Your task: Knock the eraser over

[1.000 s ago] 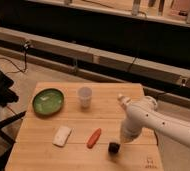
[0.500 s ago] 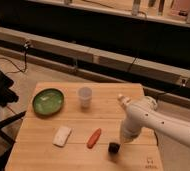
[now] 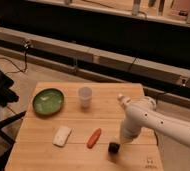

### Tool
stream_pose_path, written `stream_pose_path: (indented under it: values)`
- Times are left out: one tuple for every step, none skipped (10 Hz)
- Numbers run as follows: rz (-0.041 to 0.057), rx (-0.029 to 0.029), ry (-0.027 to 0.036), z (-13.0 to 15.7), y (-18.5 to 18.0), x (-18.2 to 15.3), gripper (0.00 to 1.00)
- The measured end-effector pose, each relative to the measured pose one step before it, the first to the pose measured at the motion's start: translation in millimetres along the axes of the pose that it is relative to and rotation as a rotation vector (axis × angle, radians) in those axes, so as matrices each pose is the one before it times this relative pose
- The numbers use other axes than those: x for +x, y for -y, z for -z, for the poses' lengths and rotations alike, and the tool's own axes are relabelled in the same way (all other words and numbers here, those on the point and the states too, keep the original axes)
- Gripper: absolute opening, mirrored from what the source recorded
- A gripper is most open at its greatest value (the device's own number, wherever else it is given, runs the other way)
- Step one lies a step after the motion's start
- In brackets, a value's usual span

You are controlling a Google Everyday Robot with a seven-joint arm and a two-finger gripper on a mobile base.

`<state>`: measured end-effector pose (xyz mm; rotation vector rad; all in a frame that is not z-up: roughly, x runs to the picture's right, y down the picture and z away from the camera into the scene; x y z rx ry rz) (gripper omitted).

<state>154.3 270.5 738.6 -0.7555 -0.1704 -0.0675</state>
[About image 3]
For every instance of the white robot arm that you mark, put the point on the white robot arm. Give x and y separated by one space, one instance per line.
142 113

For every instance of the clear plastic cup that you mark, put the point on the clear plastic cup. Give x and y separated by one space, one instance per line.
85 96

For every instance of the white tube bottle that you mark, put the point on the white tube bottle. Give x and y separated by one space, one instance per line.
123 100

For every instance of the green round plate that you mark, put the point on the green round plate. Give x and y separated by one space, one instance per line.
48 101

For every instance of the orange carrot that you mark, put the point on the orange carrot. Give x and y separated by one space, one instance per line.
94 138

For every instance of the white cloth sponge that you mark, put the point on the white cloth sponge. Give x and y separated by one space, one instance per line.
61 136

